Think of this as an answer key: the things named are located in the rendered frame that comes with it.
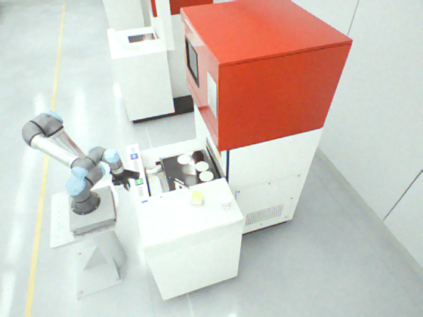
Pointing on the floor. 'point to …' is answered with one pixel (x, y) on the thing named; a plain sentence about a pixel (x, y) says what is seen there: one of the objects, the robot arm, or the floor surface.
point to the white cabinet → (196, 266)
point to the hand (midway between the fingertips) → (129, 188)
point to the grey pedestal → (100, 265)
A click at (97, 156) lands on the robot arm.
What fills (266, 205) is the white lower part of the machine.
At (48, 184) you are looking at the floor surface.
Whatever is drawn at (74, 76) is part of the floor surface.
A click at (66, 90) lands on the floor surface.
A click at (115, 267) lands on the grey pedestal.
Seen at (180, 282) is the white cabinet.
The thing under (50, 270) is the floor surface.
